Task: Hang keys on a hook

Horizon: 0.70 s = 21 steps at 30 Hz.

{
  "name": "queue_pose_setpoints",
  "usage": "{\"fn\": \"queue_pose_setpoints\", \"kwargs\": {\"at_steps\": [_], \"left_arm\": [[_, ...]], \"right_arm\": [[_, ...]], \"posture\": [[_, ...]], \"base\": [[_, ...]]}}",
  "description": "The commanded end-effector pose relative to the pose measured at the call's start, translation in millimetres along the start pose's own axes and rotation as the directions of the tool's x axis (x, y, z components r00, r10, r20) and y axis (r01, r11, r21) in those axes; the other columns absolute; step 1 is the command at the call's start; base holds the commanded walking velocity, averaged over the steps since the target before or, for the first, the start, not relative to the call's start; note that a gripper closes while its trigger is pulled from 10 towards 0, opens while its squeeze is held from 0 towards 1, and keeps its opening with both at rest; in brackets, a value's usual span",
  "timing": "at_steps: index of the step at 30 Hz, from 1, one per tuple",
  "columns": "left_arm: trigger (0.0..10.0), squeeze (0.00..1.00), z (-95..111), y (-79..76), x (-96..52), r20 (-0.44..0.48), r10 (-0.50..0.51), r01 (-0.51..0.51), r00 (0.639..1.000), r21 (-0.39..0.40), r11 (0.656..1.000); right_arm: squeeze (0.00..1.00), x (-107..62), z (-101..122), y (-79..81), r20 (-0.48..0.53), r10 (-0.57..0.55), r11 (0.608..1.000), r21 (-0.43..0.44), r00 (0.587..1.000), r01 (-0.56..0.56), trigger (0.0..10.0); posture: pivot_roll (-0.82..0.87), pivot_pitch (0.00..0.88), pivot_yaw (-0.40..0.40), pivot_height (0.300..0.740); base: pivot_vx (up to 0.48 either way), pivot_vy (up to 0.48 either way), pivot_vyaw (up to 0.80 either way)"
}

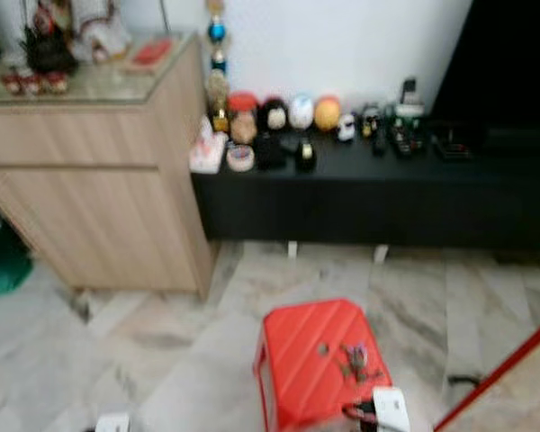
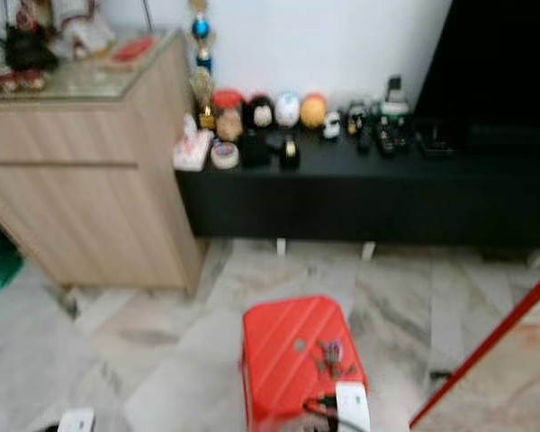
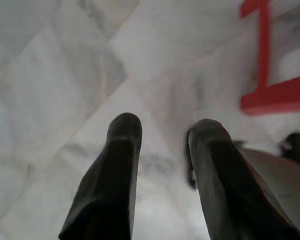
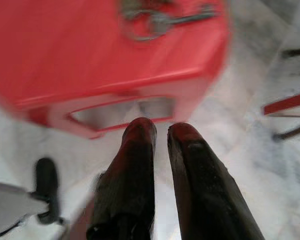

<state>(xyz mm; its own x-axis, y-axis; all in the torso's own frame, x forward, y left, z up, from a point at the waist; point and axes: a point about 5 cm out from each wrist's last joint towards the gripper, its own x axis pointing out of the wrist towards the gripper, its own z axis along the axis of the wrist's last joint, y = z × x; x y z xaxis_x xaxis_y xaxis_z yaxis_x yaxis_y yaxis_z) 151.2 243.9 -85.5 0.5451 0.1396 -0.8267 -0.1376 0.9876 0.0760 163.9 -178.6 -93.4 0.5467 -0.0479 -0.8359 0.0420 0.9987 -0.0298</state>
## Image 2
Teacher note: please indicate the small white figurine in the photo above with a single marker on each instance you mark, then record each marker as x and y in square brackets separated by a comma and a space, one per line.
[332, 125]

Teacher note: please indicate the black remote control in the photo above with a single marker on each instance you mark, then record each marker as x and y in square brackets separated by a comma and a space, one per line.
[391, 139]

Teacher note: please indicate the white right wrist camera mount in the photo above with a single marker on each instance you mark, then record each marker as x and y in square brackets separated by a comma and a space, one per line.
[353, 409]

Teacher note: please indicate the white black desk stand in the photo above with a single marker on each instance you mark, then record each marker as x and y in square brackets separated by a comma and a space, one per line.
[394, 97]

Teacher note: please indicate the light wooden cabinet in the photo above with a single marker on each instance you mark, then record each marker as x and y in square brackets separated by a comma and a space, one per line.
[72, 198]

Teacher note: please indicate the green plastic bin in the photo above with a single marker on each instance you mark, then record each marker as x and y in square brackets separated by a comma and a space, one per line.
[0, 261]

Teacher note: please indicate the orange ball ornament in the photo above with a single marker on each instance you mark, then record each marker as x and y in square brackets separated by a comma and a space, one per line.
[313, 111]

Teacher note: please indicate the marble pattern board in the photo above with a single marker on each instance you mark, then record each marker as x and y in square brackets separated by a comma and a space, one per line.
[513, 378]

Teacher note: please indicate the black television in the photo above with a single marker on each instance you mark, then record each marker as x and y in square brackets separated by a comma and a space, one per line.
[495, 63]

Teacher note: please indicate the black low console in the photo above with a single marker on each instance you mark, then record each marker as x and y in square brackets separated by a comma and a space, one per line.
[351, 198]

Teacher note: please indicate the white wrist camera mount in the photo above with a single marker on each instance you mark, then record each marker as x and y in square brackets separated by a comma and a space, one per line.
[76, 421]
[353, 409]

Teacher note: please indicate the black bottle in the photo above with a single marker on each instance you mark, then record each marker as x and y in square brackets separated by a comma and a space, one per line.
[290, 155]

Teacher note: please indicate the red plastic stool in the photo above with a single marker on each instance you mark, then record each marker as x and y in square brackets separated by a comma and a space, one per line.
[283, 360]

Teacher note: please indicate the flat red box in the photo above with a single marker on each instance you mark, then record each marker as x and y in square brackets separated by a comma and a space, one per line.
[133, 49]

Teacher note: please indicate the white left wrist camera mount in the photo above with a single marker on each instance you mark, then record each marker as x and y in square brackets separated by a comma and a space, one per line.
[76, 421]

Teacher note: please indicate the dark potted ornament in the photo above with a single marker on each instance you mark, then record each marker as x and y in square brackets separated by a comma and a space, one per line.
[31, 47]

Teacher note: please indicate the pink white box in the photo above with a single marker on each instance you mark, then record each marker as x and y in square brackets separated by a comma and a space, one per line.
[192, 151]

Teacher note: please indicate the black haired doll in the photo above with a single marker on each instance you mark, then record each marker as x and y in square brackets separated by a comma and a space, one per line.
[259, 112]

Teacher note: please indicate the round tin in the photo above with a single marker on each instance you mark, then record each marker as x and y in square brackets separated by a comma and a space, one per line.
[225, 157]

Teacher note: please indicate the white egg ornament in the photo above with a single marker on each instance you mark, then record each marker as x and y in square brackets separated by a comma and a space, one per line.
[287, 109]

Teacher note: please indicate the gold trophy with blue ball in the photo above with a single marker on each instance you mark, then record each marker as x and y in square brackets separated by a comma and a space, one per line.
[202, 85]

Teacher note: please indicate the small dark toy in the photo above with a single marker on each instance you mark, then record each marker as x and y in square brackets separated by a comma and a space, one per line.
[356, 118]

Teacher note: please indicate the large white figurine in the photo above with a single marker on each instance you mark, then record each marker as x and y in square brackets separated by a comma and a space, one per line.
[85, 30]

